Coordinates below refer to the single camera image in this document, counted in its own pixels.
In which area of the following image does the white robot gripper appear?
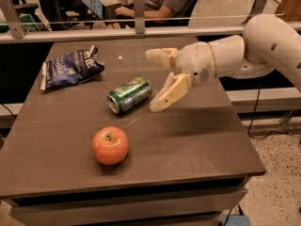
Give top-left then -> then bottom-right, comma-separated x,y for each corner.
145,42 -> 216,112

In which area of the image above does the blue chip bag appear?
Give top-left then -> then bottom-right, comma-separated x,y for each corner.
40,45 -> 104,90

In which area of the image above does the seated person in grey shirt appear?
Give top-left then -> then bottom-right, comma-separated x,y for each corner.
114,0 -> 200,25

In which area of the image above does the glass barrier panel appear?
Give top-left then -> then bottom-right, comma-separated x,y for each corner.
11,0 -> 300,25

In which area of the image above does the blue perforated box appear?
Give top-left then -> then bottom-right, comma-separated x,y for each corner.
222,215 -> 251,226

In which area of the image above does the metal glass bracket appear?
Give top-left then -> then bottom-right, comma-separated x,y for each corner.
243,0 -> 267,24
0,0 -> 26,39
134,0 -> 145,34

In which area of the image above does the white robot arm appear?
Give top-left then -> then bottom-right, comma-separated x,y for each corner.
145,14 -> 301,112

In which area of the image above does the green soda can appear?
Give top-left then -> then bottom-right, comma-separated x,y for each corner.
106,75 -> 152,114

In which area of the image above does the right metal glass bracket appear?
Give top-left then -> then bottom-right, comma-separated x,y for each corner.
243,0 -> 267,24

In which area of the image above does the open laptop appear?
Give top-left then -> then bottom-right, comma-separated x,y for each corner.
82,0 -> 122,20

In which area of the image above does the middle metal glass bracket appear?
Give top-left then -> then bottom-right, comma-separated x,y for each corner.
134,0 -> 145,34

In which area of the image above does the red apple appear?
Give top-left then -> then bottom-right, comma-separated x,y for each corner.
91,127 -> 129,165

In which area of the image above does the green bin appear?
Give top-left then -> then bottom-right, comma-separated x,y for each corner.
0,14 -> 40,33

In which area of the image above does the left metal glass bracket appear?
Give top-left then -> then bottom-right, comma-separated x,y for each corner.
0,0 -> 26,39

